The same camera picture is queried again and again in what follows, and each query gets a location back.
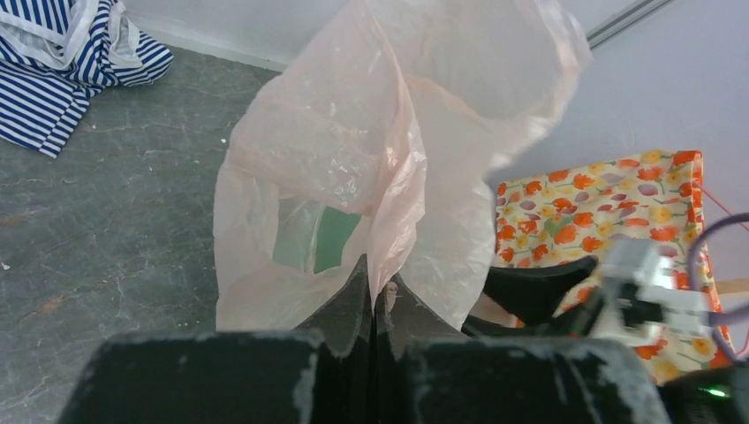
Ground floral orange garment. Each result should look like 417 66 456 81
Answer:
469 150 734 383

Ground pink clothes hanger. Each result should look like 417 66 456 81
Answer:
699 183 748 231

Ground blue striped cloth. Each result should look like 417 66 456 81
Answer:
1 0 173 158

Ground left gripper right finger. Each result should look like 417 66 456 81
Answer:
375 280 669 423

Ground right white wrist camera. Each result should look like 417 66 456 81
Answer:
589 238 711 347

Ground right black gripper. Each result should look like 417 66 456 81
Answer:
462 256 604 337

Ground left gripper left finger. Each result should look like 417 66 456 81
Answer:
59 258 375 423

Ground green trash bin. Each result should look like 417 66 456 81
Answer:
273 197 360 274

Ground pink plastic trash bag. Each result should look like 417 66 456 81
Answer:
213 1 591 331

